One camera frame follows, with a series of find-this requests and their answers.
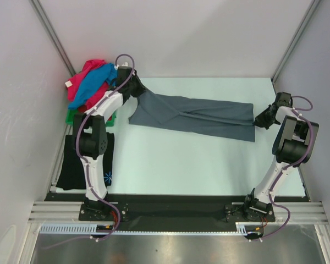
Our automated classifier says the grey t shirt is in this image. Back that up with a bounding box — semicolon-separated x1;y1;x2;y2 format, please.
129;90;255;142

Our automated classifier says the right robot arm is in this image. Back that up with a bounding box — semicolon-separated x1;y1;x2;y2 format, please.
243;92;320;221

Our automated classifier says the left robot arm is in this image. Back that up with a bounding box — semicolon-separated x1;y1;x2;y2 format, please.
73;65;146;220

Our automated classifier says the blue t shirt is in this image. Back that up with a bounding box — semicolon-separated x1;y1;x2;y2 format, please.
68;63;119;110

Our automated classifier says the pink t shirt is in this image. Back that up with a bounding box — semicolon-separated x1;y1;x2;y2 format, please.
64;59;118;111

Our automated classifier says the green plastic bin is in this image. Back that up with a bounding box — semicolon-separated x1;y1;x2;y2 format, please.
65;110;117;127

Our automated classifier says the folded black t shirt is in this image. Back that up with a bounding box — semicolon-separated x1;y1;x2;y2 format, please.
57;133;115;190

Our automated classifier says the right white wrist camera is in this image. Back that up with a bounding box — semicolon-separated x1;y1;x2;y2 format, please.
274;106;293;125

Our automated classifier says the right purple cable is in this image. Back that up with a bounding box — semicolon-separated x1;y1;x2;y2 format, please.
249;95;313;243

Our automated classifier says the right aluminium corner post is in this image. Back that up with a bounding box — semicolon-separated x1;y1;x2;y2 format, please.
271;0;322;85

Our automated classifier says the aluminium corner post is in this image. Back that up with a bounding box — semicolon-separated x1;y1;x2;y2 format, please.
29;0;76;76
271;0;322;85

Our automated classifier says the white slotted cable duct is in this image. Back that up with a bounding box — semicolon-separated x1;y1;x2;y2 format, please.
39;223;261;236

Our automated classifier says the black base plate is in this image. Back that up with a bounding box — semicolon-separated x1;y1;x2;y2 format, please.
45;192;308;233

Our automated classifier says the left aluminium corner post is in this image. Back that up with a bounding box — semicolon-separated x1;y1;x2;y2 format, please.
29;0;76;76

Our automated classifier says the aluminium frame rail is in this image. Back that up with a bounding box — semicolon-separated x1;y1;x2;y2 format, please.
28;201;328;225

